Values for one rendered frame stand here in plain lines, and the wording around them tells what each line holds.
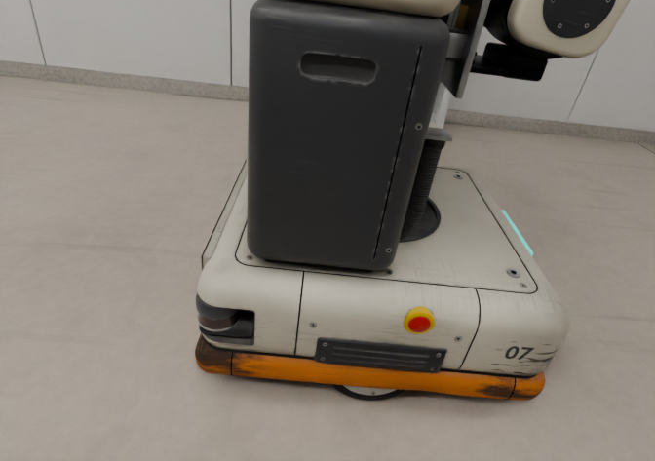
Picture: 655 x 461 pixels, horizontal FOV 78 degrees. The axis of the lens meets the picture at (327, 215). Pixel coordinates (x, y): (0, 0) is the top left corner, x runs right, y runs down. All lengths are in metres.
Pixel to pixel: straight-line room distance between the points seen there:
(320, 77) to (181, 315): 0.68
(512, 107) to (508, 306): 2.04
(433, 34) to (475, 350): 0.52
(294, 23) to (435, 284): 0.47
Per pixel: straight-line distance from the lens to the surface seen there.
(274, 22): 0.53
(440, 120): 2.08
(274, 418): 0.85
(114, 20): 2.58
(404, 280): 0.72
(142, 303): 1.07
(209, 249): 0.76
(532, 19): 0.74
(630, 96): 3.04
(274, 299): 0.68
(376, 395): 0.87
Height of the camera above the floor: 0.73
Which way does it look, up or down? 32 degrees down
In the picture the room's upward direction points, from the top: 8 degrees clockwise
